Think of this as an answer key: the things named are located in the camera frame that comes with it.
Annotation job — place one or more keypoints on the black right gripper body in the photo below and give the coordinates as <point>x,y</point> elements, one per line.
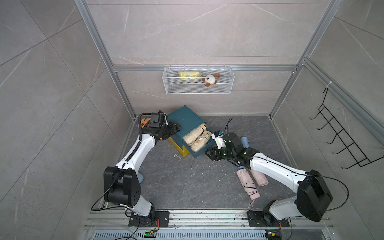
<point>226,154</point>

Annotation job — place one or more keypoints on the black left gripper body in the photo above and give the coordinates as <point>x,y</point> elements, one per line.
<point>165,131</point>

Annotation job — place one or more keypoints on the blue umbrella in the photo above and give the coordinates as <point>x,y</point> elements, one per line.
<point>245,142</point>

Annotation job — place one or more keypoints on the beige umbrella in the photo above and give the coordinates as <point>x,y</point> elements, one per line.
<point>201,141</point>
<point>194,134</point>

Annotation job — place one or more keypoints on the teal and yellow drawer box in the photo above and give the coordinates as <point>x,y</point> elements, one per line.
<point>188,120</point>

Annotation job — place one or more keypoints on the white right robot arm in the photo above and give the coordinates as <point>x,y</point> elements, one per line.
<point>312,195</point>

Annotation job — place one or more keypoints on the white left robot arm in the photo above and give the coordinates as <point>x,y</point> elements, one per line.
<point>121,182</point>

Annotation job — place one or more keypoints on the pink folded umbrella front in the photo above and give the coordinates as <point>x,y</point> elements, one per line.
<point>248,184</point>

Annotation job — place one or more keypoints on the pink folded umbrella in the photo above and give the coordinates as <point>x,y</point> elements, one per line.
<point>248,184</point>
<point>260,178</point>

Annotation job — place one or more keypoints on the pink folded umbrella rear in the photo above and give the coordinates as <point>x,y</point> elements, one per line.
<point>260,178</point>

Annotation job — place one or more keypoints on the orange shark plush toy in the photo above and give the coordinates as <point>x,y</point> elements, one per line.
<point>145,122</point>

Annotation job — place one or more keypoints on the yellow package in basket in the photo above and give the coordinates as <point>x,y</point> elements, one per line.
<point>189,75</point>

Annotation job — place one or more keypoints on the light blue cup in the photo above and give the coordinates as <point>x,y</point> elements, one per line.
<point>140,177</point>

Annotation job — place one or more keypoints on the brown white plush dog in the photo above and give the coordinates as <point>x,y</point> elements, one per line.
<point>211,80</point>

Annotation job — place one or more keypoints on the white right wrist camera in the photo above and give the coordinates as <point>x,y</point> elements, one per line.
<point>217,136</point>

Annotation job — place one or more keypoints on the white wire wall basket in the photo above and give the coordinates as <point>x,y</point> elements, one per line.
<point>174,86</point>

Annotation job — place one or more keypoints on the metal base rail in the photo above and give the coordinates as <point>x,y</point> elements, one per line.
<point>202,225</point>

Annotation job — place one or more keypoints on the black wire wall hook rack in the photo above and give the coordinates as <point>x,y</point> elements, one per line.
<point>349,145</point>

